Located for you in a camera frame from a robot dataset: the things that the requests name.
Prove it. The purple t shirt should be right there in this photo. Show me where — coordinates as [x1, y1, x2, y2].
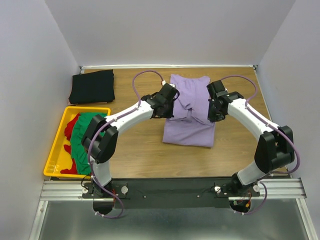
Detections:
[162, 74, 215, 148]

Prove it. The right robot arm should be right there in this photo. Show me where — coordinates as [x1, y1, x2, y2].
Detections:
[208, 90, 295, 196]

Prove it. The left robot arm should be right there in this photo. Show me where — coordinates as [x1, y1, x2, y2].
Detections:
[81, 83, 180, 198]

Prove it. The folded black t shirt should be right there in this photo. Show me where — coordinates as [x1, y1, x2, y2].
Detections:
[68, 69, 115, 105]

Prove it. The green t shirt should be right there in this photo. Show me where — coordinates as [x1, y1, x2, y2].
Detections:
[70, 112, 107, 175]

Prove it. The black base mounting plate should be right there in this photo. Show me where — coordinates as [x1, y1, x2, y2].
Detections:
[82, 177, 260, 214]

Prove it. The red t shirt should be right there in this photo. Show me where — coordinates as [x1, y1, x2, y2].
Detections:
[60, 113, 80, 175]

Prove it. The yellow plastic bin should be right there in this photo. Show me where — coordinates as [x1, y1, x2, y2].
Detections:
[43, 106, 111, 179]

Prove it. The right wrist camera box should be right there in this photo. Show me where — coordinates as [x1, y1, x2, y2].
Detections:
[206, 80, 228, 100]

